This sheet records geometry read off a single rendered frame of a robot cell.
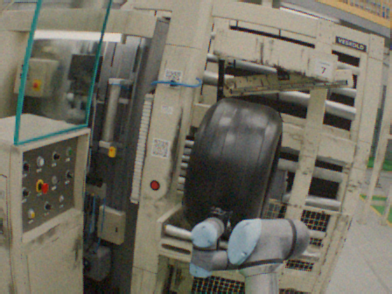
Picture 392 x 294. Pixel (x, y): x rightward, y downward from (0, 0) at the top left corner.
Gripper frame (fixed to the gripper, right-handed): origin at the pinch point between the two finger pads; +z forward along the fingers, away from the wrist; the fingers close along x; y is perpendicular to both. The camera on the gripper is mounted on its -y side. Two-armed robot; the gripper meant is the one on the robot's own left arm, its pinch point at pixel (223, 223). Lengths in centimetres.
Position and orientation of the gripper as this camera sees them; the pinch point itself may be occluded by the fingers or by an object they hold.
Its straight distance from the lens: 174.9
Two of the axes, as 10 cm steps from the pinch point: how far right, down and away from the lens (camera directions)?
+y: 2.0, -9.8, -0.7
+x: -9.5, -2.1, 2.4
